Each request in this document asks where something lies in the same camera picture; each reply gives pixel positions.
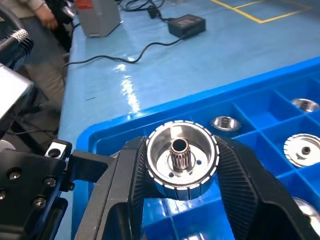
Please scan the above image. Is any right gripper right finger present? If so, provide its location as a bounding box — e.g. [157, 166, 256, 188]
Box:
[213, 135, 318, 240]

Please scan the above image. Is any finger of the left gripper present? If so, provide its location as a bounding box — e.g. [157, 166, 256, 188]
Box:
[71, 149, 120, 185]

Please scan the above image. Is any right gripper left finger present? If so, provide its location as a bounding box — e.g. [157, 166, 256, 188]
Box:
[74, 135, 161, 240]

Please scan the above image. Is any blue compartment tray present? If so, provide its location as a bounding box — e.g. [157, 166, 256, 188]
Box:
[56, 56, 320, 240]

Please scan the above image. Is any bystander bare hand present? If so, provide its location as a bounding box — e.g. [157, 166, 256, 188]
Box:
[36, 4, 60, 31]

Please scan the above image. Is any bystander in grey clothes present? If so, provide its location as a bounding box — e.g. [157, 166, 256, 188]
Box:
[0, 0, 68, 118]

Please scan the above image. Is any grey device with red label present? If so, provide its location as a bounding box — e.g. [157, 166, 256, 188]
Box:
[74, 0, 122, 38]

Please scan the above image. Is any black power adapter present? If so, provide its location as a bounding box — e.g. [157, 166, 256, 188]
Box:
[167, 14, 207, 39]

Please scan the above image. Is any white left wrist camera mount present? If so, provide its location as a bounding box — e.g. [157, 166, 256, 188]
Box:
[0, 63, 35, 131]

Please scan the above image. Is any black adapter cable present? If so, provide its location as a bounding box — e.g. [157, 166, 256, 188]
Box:
[117, 0, 173, 22]
[62, 33, 188, 73]

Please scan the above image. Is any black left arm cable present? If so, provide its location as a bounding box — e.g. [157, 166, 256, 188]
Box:
[0, 3, 35, 57]

